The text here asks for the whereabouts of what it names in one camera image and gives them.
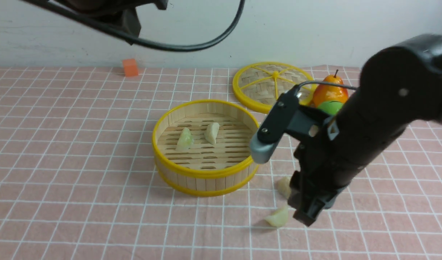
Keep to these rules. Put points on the green toy apple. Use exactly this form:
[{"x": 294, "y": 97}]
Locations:
[{"x": 330, "y": 107}]

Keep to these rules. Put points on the orange foam cube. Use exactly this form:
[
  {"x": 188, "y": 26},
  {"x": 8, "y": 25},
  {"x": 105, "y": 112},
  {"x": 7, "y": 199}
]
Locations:
[{"x": 130, "y": 67}]

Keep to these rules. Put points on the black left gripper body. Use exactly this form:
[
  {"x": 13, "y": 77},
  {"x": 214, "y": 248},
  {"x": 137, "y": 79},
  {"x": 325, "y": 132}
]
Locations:
[{"x": 114, "y": 16}]

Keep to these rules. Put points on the orange yellow toy pear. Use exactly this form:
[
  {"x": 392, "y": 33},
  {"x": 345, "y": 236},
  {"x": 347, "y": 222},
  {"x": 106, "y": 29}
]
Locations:
[{"x": 325, "y": 92}]

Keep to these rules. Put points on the pink checkered tablecloth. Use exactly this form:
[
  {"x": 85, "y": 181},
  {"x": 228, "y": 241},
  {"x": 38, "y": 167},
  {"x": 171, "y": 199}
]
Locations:
[{"x": 77, "y": 180}]

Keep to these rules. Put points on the pale greenish dumpling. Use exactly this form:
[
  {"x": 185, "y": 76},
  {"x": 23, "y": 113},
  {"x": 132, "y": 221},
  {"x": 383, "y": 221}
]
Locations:
[{"x": 185, "y": 141}]

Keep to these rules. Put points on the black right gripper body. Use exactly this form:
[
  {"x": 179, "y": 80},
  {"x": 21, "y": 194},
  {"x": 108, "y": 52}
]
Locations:
[{"x": 322, "y": 176}]

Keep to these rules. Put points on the yellow-rimmed woven steamer lid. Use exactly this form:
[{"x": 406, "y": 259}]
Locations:
[{"x": 259, "y": 85}]

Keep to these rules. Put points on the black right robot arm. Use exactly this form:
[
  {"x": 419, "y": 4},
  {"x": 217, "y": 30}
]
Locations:
[{"x": 397, "y": 86}]

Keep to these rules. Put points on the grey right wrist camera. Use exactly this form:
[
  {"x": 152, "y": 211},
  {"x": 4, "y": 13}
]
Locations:
[{"x": 287, "y": 116}]

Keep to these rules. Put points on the yellow-rimmed bamboo steamer tray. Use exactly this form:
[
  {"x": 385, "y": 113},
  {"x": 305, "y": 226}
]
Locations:
[{"x": 205, "y": 169}]

